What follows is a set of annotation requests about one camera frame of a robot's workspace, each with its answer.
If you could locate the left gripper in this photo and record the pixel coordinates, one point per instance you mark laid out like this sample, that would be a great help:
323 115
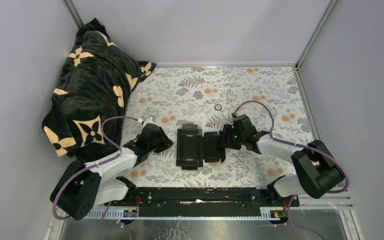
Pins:
166 142

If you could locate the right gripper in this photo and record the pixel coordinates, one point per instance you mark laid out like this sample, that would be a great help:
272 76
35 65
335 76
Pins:
227 130

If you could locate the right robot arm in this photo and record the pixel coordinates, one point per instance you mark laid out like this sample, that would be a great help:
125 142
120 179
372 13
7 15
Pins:
316 172

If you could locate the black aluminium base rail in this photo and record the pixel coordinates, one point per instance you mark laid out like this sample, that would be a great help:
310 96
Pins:
186 202

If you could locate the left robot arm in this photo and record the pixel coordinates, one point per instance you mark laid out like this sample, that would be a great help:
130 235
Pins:
86 185

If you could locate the black floral blanket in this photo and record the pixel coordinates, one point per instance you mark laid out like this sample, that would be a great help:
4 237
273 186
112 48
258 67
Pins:
91 95

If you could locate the black paper box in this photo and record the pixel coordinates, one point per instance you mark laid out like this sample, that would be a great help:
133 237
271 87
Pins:
195 147

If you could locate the floral tablecloth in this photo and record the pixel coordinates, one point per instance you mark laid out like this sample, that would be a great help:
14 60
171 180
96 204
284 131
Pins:
207 96

